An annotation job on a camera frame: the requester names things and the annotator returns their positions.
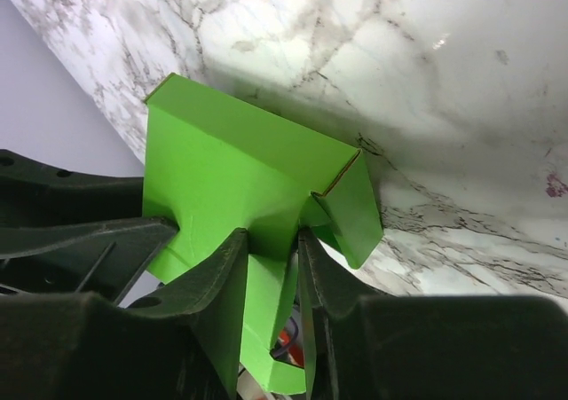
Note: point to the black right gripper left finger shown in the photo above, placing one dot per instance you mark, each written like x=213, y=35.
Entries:
x=206, y=306

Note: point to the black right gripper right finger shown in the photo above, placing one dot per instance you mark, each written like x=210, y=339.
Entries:
x=334, y=342

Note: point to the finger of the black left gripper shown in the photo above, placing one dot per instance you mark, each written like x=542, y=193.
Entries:
x=104, y=257
x=35, y=194

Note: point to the green paper box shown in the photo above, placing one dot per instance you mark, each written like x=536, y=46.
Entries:
x=215, y=163

